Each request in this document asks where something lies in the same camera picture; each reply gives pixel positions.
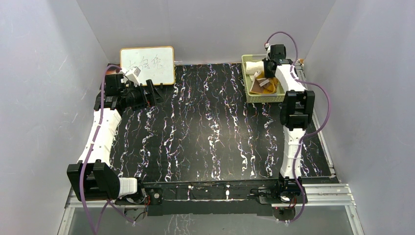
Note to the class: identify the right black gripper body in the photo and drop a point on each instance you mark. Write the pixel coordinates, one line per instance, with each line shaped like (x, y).
(267, 73)

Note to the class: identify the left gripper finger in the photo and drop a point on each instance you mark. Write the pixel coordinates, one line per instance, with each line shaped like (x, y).
(153, 101)
(152, 93)

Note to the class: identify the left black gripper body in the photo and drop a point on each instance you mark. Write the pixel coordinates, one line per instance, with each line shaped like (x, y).
(135, 98)

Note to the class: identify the white towel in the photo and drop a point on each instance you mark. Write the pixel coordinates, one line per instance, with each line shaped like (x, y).
(252, 67)

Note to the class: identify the yellow brown towel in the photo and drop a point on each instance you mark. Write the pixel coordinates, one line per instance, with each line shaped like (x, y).
(262, 85)

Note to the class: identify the green plastic basket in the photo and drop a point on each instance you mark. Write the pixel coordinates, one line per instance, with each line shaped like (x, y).
(278, 96)

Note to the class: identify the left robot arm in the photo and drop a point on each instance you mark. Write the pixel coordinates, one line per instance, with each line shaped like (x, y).
(91, 177)

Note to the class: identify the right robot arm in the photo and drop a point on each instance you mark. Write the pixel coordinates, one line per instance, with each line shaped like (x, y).
(296, 108)

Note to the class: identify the dark book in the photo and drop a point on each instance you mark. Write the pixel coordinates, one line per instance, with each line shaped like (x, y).
(113, 69)

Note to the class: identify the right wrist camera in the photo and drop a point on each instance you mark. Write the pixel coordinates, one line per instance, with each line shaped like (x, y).
(268, 51)

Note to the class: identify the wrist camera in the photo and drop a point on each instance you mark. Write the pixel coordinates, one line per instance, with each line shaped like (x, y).
(268, 51)
(131, 74)

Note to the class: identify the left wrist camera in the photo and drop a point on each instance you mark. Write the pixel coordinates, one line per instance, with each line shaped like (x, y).
(131, 74)

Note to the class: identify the whiteboard with yellow frame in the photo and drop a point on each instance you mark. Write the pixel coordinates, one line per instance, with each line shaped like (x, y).
(154, 63)

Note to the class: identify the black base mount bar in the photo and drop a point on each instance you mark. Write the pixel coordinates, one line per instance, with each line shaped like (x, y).
(267, 197)

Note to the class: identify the aluminium rail frame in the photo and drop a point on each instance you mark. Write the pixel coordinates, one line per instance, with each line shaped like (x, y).
(331, 194)

